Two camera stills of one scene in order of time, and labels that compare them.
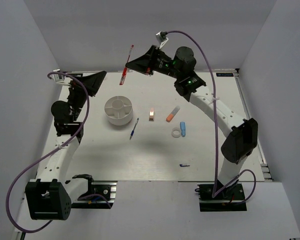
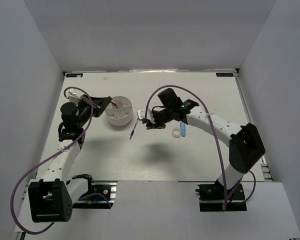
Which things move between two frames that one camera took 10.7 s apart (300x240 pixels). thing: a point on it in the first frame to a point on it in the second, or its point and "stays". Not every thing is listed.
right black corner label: x=224 y=74 stays
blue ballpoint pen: x=132 y=132 stays
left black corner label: x=75 y=75 stays
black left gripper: x=93 y=82 to x=99 y=104
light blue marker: x=182 y=127 stays
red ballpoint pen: x=125 y=69 to x=114 y=103
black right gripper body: x=163 y=65 to x=161 y=118
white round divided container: x=118 y=110 stays
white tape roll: x=176 y=132 stays
